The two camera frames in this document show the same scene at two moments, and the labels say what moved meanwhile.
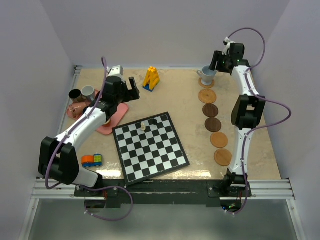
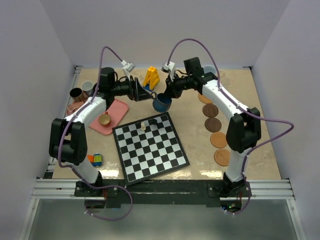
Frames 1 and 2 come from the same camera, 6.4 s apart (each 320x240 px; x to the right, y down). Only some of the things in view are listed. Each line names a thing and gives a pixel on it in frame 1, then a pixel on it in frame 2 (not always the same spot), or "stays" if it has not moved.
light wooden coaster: (219, 139) stays
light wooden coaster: (223, 157) stays
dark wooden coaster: (213, 124) stays
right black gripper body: (222, 63) to (179, 84)
